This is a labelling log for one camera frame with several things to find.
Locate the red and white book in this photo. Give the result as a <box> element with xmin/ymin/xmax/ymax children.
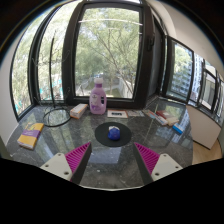
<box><xmin>155</xmin><ymin>109</ymin><xmax>180</xmax><ymax>127</ymax></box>

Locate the colourful printed leaflet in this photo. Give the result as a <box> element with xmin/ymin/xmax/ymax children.
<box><xmin>128</xmin><ymin>109</ymin><xmax>146</xmax><ymax>118</ymax></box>

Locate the small blue box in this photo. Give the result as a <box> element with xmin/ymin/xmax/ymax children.
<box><xmin>172</xmin><ymin>122</ymin><xmax>185</xmax><ymax>136</ymax></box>

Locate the black wire rack stand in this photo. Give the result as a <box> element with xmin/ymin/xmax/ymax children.
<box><xmin>31</xmin><ymin>31</ymin><xmax>72</xmax><ymax>128</ymax></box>

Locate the yellow and purple book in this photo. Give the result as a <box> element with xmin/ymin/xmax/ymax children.
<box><xmin>16</xmin><ymin>122</ymin><xmax>45</xmax><ymax>150</ymax></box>

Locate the round black mouse pad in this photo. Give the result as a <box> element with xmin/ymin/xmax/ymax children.
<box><xmin>94</xmin><ymin>121</ymin><xmax>132</xmax><ymax>148</ymax></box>

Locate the long printed leaflet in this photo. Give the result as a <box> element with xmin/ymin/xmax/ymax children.
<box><xmin>143</xmin><ymin>109</ymin><xmax>169</xmax><ymax>127</ymax></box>

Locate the orange and white carton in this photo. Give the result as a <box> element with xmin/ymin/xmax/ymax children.
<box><xmin>69</xmin><ymin>103</ymin><xmax>89</xmax><ymax>120</ymax></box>

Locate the purple detergent bottle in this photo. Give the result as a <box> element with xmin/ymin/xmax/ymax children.
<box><xmin>89</xmin><ymin>77</ymin><xmax>108</xmax><ymax>116</ymax></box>

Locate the blue and white computer mouse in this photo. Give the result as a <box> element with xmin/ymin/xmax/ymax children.
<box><xmin>107</xmin><ymin>125</ymin><xmax>122</xmax><ymax>141</ymax></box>

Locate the white framed photo card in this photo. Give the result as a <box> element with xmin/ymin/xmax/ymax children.
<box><xmin>106</xmin><ymin>109</ymin><xmax>129</xmax><ymax>119</ymax></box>

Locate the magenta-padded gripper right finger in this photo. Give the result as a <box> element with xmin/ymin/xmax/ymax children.
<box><xmin>132</xmin><ymin>142</ymin><xmax>184</xmax><ymax>185</ymax></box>

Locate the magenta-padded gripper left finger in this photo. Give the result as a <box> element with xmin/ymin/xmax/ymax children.
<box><xmin>39</xmin><ymin>142</ymin><xmax>93</xmax><ymax>185</ymax></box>

